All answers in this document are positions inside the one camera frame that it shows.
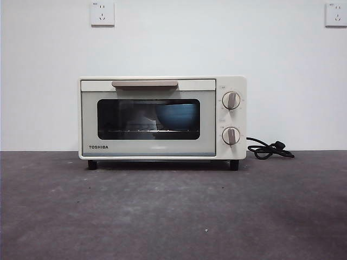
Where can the blue bowl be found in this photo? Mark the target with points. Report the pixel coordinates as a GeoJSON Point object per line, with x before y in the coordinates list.
{"type": "Point", "coordinates": [176, 116]}

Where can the beige oven knob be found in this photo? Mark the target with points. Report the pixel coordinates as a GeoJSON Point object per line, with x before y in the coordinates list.
{"type": "Point", "coordinates": [231, 100]}
{"type": "Point", "coordinates": [231, 135]}

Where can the cream Toshiba toaster oven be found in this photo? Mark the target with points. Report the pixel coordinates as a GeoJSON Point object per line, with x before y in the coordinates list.
{"type": "Point", "coordinates": [233, 81]}

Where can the white wall socket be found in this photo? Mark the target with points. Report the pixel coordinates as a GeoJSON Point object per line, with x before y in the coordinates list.
{"type": "Point", "coordinates": [102, 15]}
{"type": "Point", "coordinates": [337, 15]}

